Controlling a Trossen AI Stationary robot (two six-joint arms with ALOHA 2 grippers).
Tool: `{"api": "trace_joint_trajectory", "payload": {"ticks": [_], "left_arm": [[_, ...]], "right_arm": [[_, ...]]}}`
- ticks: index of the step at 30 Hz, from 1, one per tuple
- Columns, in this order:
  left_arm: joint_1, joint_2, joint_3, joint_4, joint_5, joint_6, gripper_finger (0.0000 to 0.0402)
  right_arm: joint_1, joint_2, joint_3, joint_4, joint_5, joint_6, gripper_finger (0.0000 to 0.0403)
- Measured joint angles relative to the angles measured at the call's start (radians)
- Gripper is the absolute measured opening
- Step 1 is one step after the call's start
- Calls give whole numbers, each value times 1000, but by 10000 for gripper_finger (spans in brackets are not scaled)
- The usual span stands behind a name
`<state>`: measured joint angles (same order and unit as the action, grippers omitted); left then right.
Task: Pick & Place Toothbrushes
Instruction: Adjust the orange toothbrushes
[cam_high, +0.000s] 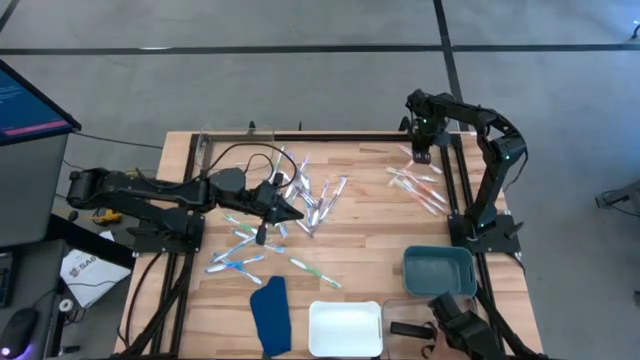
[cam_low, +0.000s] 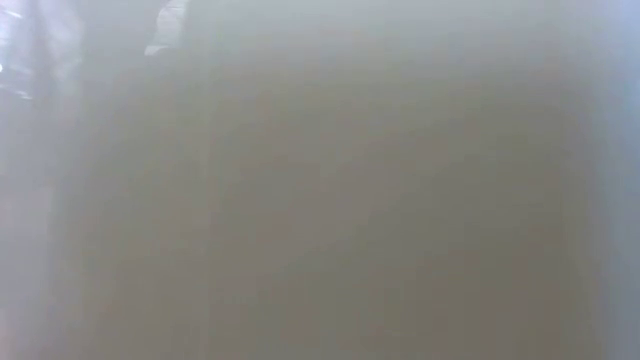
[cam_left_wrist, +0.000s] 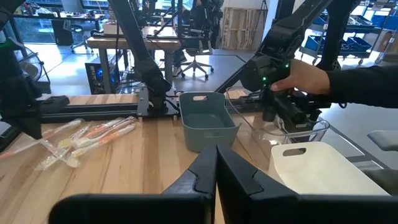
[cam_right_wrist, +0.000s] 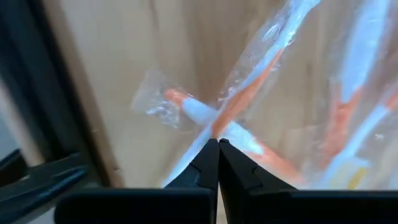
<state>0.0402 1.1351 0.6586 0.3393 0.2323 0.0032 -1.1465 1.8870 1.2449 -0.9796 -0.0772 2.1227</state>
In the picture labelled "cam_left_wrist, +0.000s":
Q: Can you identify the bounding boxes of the office chair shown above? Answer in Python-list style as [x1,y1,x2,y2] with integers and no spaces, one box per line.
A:
[178,24,216,80]

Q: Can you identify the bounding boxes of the grey seat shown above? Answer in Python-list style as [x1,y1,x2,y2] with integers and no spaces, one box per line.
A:
[366,129,398,153]

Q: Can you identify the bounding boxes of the round floor fan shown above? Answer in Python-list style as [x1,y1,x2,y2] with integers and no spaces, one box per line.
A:
[16,54,45,83]

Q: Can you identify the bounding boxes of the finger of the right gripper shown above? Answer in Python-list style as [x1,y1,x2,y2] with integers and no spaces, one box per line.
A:
[18,116,43,140]

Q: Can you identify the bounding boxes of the person's hand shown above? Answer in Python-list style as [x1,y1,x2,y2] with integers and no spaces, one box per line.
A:
[269,58,331,96]

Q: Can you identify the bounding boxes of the wooden desk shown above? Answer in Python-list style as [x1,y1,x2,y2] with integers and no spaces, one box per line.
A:
[86,26,183,95]

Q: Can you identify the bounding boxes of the white plastic bin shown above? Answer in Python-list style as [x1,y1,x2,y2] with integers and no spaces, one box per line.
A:
[267,141,391,197]

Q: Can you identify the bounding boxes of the black computer tower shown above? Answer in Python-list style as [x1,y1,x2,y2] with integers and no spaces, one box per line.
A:
[84,62,121,95]

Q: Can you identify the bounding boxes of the wooden pallet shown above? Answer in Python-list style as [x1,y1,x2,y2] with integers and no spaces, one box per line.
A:
[221,6,269,52]

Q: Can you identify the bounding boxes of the teal plastic bin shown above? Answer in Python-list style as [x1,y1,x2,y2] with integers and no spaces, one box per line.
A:
[178,91,242,153]

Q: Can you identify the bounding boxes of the black desk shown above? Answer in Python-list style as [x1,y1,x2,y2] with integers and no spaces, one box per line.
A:
[12,11,105,54]

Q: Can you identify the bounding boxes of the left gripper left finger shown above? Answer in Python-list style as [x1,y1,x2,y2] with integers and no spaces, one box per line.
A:
[49,144,218,224]

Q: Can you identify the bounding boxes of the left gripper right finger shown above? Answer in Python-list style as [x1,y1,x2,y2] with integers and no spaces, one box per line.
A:
[216,144,398,224]

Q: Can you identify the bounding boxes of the cardboard box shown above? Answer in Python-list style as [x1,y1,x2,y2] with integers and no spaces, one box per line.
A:
[377,30,398,63]

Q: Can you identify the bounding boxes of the shelf cart with blue bins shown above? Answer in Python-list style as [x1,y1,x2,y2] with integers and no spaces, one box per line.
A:
[298,0,398,66]

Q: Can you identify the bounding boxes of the clear plastic bin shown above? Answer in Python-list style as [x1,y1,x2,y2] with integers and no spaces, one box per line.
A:
[224,86,331,147]

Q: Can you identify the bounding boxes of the person's forearm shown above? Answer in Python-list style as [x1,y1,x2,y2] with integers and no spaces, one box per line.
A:
[325,64,398,110]

